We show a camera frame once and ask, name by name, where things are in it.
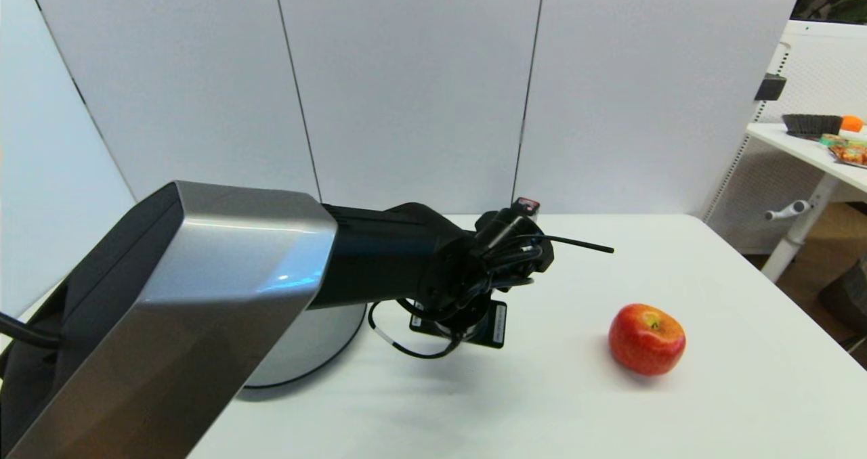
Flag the black brush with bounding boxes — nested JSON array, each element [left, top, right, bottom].
[[780, 113, 843, 140]]

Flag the black box on pegboard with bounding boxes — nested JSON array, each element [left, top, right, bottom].
[[753, 74, 786, 103]]

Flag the colourful snack packets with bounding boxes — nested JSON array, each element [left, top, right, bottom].
[[816, 133, 867, 170]]

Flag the thin black cable white tape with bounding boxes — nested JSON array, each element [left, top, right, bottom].
[[368, 301, 465, 360]]

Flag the red apple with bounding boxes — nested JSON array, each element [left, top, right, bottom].
[[608, 303, 687, 377]]

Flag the round grey plate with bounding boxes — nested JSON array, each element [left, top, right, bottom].
[[240, 302, 368, 389]]

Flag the white height-adjustable desk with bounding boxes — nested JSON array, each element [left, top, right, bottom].
[[745, 122, 867, 284]]

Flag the dark bin on floor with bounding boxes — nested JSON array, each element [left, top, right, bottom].
[[816, 258, 867, 353]]

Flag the white pegboard panel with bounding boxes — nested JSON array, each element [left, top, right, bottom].
[[700, 19, 867, 257]]

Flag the white desk crank handle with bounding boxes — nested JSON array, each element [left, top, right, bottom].
[[764, 201, 811, 223]]

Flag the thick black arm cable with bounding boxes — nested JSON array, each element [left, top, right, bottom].
[[535, 234, 615, 255]]

